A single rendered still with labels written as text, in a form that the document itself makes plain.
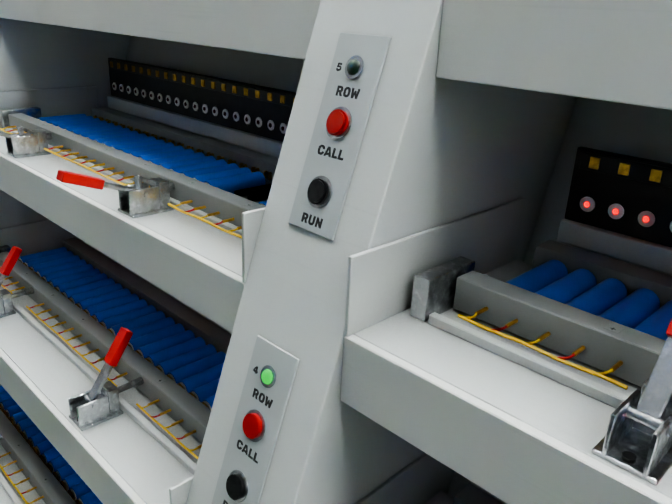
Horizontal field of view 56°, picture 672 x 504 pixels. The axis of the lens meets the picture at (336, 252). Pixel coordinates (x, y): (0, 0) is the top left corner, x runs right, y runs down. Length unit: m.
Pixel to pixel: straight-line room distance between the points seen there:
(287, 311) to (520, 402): 0.15
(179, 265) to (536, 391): 0.28
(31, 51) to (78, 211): 0.38
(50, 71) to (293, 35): 0.59
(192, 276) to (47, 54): 0.57
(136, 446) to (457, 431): 0.34
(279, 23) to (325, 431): 0.28
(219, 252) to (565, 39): 0.28
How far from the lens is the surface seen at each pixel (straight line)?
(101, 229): 0.61
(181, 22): 0.57
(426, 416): 0.35
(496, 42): 0.36
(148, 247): 0.54
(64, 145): 0.80
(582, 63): 0.33
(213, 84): 0.77
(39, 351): 0.77
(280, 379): 0.41
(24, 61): 0.98
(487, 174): 0.45
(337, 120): 0.39
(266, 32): 0.48
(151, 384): 0.64
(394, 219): 0.37
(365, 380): 0.37
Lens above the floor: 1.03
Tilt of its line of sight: 7 degrees down
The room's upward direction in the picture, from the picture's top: 16 degrees clockwise
